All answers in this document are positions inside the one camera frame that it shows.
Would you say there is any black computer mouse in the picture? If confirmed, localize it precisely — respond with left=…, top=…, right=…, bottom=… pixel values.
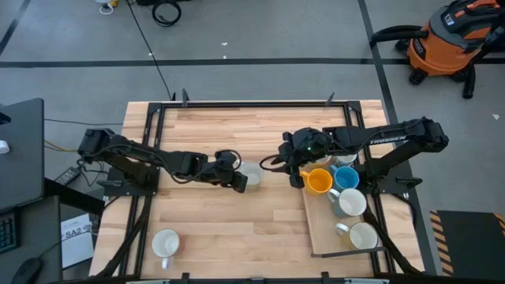
left=10, top=256, right=44, bottom=284

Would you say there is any pale green mug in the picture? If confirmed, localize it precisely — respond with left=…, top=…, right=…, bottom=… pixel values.
left=335, top=221, right=380, bottom=252

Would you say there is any grey teal mug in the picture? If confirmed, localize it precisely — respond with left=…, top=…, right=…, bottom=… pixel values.
left=327, top=188, right=368, bottom=220

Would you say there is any coiled black cable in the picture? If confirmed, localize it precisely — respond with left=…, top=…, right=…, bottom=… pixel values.
left=151, top=0, right=182, bottom=28

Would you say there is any black hazard striped mat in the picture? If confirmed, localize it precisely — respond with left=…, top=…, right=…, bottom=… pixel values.
left=428, top=209, right=505, bottom=277

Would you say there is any plain white mug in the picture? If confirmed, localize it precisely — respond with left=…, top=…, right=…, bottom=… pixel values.
left=151, top=228, right=181, bottom=271

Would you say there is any black vacuum hose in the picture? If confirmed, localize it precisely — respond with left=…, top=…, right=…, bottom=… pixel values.
left=369, top=24, right=430, bottom=49

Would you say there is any black computer keyboard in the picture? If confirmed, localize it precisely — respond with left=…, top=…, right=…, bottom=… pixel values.
left=0, top=211, right=19, bottom=254

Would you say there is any white printed paper sheet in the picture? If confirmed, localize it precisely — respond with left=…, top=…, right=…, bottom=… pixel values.
left=61, top=212, right=95, bottom=270

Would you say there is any white blue speckled mug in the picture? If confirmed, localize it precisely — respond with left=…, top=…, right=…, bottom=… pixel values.
left=333, top=153, right=358, bottom=166

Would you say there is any long black floor cable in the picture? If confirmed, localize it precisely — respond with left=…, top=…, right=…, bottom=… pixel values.
left=125, top=0, right=174, bottom=100

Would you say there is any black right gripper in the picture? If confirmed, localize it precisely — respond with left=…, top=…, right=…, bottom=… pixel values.
left=271, top=126, right=331, bottom=189

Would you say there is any orange shop vacuum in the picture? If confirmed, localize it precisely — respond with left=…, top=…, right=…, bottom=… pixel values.
left=394, top=0, right=505, bottom=99

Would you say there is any grey computer desk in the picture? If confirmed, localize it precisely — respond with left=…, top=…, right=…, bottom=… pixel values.
left=0, top=195, right=63, bottom=284

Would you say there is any mustard mug white handle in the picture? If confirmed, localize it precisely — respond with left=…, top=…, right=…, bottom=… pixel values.
left=238, top=160, right=264, bottom=193

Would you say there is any black aluminium table frame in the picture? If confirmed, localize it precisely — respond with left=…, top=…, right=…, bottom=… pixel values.
left=94, top=88, right=425, bottom=284

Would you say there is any yellow faceted mug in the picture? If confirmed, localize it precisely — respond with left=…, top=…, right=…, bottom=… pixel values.
left=299, top=167, right=334, bottom=196

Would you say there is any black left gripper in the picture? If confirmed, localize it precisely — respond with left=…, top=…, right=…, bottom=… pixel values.
left=199, top=151, right=249, bottom=193

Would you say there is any white cable loop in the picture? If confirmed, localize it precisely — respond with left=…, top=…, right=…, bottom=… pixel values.
left=94, top=0, right=119, bottom=16

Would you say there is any black power adapter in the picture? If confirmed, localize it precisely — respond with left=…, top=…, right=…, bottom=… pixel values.
left=54, top=166, right=83, bottom=186

